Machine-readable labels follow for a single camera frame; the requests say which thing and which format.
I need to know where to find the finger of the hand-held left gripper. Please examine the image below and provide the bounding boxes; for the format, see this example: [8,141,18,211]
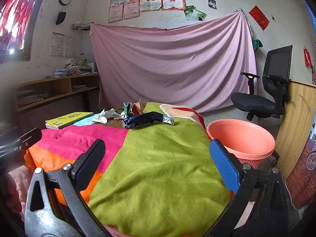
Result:
[17,128,43,151]

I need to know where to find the red paper wall poster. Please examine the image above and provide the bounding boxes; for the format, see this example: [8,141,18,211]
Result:
[248,5,270,31]

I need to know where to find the brown paper bag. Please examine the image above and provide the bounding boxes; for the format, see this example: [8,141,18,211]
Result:
[132,99,149,116]

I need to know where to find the pile of papers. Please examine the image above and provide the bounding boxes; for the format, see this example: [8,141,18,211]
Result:
[46,64,93,79]

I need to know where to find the green flower photo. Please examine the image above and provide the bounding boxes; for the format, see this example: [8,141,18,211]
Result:
[190,9,206,22]
[184,5,197,20]

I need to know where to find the multicolour patchwork blanket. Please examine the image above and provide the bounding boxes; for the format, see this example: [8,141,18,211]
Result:
[24,102,237,237]

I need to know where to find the red hanging packet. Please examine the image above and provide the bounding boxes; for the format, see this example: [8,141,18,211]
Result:
[304,46,313,69]

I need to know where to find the narrow white wall chart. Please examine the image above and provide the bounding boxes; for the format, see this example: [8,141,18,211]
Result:
[64,37,75,58]

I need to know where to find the pink plastic basin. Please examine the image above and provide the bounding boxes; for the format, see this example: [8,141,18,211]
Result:
[206,119,276,160]

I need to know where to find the black office chair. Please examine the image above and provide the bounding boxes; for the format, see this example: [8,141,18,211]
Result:
[231,45,293,125]

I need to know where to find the arched wooden window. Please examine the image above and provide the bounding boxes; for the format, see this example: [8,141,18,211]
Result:
[0,0,50,61]

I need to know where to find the black cap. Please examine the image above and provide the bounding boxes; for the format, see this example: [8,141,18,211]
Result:
[55,10,67,25]

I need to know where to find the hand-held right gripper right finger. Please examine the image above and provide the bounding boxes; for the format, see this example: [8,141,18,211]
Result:
[209,139,289,237]

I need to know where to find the blue brown printed curtain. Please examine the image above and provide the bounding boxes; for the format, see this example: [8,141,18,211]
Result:
[285,109,316,210]

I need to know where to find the pink hanging bedsheet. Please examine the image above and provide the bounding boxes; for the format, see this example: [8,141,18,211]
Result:
[89,10,258,114]

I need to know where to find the wire wall rack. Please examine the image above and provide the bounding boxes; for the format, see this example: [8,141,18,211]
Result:
[71,23,92,31]

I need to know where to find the red window curtain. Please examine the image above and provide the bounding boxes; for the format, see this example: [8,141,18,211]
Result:
[0,0,35,50]

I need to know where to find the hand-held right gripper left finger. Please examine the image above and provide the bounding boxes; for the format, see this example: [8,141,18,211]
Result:
[24,139,110,237]

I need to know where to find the yellow book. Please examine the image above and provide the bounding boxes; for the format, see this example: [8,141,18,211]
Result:
[45,112,94,129]

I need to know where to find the dark blue snack wrapper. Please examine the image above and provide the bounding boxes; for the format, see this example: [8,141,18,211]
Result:
[122,111,165,129]

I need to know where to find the pink fleece garment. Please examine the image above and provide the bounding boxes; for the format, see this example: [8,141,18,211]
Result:
[10,165,32,218]

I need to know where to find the wooden shelf desk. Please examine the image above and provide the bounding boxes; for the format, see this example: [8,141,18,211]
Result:
[15,73,100,114]

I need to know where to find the green carton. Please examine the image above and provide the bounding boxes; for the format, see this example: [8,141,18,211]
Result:
[123,102,135,118]

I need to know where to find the person's left hand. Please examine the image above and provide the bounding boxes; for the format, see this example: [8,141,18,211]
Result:
[3,175,24,214]

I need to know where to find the large stack of newspapers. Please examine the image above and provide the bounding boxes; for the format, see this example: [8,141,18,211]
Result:
[17,92,50,106]

